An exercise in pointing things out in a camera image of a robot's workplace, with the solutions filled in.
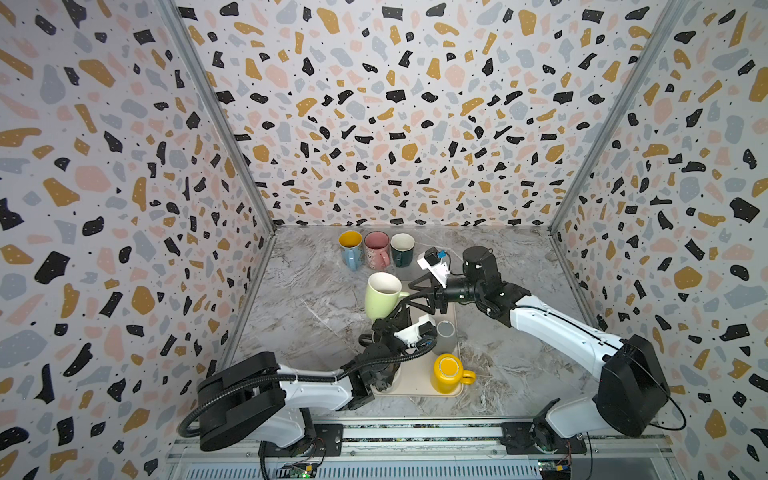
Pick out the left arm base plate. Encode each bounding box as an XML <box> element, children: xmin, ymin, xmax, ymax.
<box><xmin>260</xmin><ymin>423</ymin><xmax>344</xmax><ymax>458</ymax></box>

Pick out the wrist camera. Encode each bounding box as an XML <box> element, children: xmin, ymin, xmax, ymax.
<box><xmin>394</xmin><ymin>320</ymin><xmax>436</xmax><ymax>348</ymax></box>
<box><xmin>417</xmin><ymin>247</ymin><xmax>451</xmax><ymax>288</ymax></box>

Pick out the light blue yellow-inside mug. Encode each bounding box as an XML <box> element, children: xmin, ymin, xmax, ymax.
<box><xmin>338</xmin><ymin>230</ymin><xmax>364</xmax><ymax>271</ymax></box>

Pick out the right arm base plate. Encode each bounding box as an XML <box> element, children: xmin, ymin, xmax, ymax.
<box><xmin>500</xmin><ymin>421</ymin><xmax>588</xmax><ymax>455</ymax></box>

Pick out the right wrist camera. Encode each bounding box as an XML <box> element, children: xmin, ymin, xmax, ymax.
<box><xmin>417</xmin><ymin>247</ymin><xmax>451</xmax><ymax>288</ymax></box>

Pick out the dark green mug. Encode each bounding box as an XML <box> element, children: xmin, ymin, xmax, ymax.
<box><xmin>390</xmin><ymin>233</ymin><xmax>416</xmax><ymax>268</ymax></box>

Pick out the yellow mug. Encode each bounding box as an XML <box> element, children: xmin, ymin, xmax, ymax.
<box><xmin>430</xmin><ymin>354</ymin><xmax>476</xmax><ymax>395</ymax></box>

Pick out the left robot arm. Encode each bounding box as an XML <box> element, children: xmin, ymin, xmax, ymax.
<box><xmin>177</xmin><ymin>318</ymin><xmax>438</xmax><ymax>452</ymax></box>

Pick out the light green mug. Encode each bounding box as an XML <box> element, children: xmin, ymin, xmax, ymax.
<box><xmin>364</xmin><ymin>272</ymin><xmax>409</xmax><ymax>321</ymax></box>

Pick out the grey mug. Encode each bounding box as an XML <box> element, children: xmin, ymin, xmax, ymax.
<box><xmin>432</xmin><ymin>320</ymin><xmax>458</xmax><ymax>356</ymax></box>

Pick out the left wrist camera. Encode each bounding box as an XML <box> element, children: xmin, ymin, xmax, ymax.
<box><xmin>394</xmin><ymin>320</ymin><xmax>436</xmax><ymax>348</ymax></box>

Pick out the pink patterned mug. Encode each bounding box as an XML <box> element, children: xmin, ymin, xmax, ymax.
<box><xmin>364</xmin><ymin>231</ymin><xmax>391</xmax><ymax>271</ymax></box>

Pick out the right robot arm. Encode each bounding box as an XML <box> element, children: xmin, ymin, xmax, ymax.
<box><xmin>404</xmin><ymin>246</ymin><xmax>672</xmax><ymax>453</ymax></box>

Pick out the black mug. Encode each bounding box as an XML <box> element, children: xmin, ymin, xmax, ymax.
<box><xmin>358</xmin><ymin>333</ymin><xmax>377</xmax><ymax>348</ymax></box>

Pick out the cream plastic tray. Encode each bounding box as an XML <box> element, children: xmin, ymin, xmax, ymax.
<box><xmin>373</xmin><ymin>304</ymin><xmax>466</xmax><ymax>398</ymax></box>

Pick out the black corrugated cable hose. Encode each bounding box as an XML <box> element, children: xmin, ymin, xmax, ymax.
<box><xmin>176</xmin><ymin>338</ymin><xmax>436</xmax><ymax>439</ymax></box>

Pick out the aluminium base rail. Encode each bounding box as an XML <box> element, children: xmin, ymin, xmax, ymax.
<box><xmin>162</xmin><ymin>418</ymin><xmax>684</xmax><ymax>479</ymax></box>

